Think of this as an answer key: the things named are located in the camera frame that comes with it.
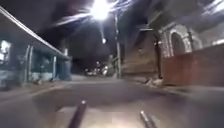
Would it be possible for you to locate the street lamp pole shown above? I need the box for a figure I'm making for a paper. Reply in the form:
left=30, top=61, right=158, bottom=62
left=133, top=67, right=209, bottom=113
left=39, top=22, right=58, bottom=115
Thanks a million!
left=113, top=12, right=122, bottom=80

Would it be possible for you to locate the robot's own part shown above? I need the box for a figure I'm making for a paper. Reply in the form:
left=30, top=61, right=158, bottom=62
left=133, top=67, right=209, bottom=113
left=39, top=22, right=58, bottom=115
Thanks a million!
left=139, top=110, right=157, bottom=128
left=67, top=100, right=88, bottom=128

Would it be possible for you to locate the building with lit front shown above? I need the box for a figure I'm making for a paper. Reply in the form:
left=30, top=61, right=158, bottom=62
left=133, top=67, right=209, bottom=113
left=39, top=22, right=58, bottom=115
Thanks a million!
left=0, top=6, right=73, bottom=90

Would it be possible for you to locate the brick building with arch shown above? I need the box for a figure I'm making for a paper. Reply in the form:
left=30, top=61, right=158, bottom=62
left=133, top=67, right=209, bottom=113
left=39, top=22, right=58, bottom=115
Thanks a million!
left=121, top=0, right=224, bottom=81

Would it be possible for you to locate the grey asphalt road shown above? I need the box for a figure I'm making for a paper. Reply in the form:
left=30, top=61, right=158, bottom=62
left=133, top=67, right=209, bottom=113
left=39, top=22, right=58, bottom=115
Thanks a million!
left=0, top=77, right=224, bottom=128

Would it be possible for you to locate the red brick wall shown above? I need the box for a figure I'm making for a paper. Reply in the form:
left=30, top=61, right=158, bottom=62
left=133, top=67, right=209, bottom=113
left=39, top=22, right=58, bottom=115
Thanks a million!
left=161, top=43, right=224, bottom=88

